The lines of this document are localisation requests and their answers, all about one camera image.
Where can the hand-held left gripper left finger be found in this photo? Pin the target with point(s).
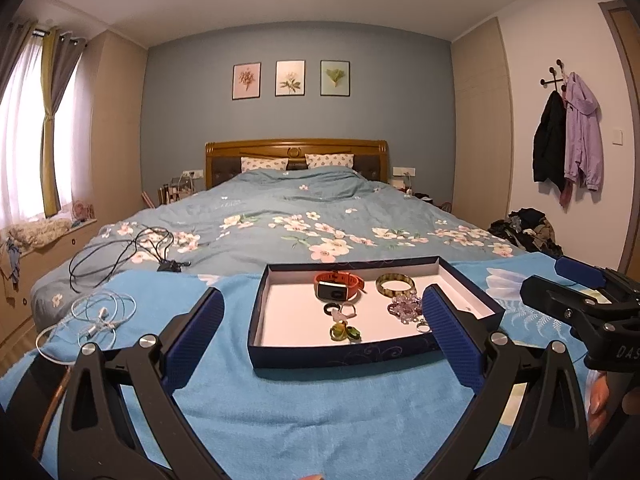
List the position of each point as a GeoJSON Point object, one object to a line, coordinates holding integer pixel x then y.
{"type": "Point", "coordinates": [192, 347]}

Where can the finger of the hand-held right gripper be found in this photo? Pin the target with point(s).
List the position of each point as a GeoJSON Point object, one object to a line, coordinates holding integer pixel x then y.
{"type": "Point", "coordinates": [580, 270]}
{"type": "Point", "coordinates": [545, 290]}

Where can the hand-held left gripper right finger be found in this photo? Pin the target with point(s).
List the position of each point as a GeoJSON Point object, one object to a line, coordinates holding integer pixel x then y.
{"type": "Point", "coordinates": [452, 345]}

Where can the gold bangle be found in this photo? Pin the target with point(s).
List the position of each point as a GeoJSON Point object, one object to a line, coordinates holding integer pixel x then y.
{"type": "Point", "coordinates": [395, 285]}

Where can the dark blue shallow box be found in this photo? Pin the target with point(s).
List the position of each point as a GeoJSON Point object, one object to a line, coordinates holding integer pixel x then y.
{"type": "Point", "coordinates": [300, 325]}

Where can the person's right hand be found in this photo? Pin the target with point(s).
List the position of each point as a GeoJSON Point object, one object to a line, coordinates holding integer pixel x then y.
{"type": "Point", "coordinates": [597, 400]}

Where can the person's left hand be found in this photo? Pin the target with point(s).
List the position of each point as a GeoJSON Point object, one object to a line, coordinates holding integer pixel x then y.
{"type": "Point", "coordinates": [311, 477]}

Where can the pile of dark clothes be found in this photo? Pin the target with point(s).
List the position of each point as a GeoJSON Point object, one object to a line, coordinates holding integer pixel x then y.
{"type": "Point", "coordinates": [527, 230]}

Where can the turquoise printed blanket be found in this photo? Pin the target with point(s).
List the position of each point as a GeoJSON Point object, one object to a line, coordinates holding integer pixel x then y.
{"type": "Point", "coordinates": [300, 410]}

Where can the black jacket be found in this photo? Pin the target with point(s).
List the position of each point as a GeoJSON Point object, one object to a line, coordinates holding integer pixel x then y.
{"type": "Point", "coordinates": [549, 140]}

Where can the purple jacket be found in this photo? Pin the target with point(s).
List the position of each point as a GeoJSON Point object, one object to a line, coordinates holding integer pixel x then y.
{"type": "Point", "coordinates": [582, 135]}

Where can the cluttered bedside table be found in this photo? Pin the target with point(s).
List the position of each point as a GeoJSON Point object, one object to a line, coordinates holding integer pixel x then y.
{"type": "Point", "coordinates": [425, 195]}

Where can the cluttered bedside bottles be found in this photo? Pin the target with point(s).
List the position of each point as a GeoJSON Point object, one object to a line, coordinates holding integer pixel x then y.
{"type": "Point", "coordinates": [172, 192]}

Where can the beige window cabinet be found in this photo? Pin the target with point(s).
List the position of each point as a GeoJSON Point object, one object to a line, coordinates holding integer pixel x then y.
{"type": "Point", "coordinates": [55, 255]}

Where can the small pink fan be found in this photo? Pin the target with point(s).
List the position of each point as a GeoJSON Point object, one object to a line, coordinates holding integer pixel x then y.
{"type": "Point", "coordinates": [84, 211]}

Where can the floral blue duvet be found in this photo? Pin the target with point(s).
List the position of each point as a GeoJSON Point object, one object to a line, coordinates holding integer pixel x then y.
{"type": "Point", "coordinates": [300, 210]}

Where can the beige tall wardrobe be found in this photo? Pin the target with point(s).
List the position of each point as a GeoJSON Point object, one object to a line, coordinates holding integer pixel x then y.
{"type": "Point", "coordinates": [120, 130]}
{"type": "Point", "coordinates": [482, 125]}

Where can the white ruffled cloth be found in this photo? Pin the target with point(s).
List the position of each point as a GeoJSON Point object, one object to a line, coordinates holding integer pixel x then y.
{"type": "Point", "coordinates": [35, 232]}

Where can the patterned white pillow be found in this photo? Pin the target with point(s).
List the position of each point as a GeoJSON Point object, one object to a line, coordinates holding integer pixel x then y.
{"type": "Point", "coordinates": [330, 160]}
{"type": "Point", "coordinates": [264, 164]}

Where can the blue hanging cloth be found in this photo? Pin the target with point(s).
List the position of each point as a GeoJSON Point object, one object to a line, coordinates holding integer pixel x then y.
{"type": "Point", "coordinates": [12, 260]}

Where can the wooden headboard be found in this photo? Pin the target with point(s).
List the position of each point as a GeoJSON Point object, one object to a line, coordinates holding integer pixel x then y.
{"type": "Point", "coordinates": [295, 147]}

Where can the white sheer curtain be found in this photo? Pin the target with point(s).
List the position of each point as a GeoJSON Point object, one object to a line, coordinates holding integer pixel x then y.
{"type": "Point", "coordinates": [25, 160]}

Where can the pink flower framed picture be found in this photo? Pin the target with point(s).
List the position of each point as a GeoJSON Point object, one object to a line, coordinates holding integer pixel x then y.
{"type": "Point", "coordinates": [247, 81]}

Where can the yellow and grey curtain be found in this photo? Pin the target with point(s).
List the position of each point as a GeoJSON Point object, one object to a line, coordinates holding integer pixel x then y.
{"type": "Point", "coordinates": [55, 110]}

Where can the white flower framed picture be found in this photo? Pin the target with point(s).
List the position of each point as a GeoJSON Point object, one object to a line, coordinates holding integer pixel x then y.
{"type": "Point", "coordinates": [290, 77]}

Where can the black curtain rod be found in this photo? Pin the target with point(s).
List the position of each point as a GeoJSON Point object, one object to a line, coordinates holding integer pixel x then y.
{"type": "Point", "coordinates": [60, 35]}

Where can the white light switch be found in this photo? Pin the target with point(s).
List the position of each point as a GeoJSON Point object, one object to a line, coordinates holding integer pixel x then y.
{"type": "Point", "coordinates": [618, 136]}

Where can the white wall socket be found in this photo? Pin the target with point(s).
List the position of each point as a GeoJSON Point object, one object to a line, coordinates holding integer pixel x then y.
{"type": "Point", "coordinates": [403, 170]}
{"type": "Point", "coordinates": [192, 174]}

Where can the black wall coat rack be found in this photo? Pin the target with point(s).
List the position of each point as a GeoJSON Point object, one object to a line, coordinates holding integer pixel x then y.
{"type": "Point", "coordinates": [554, 80]}

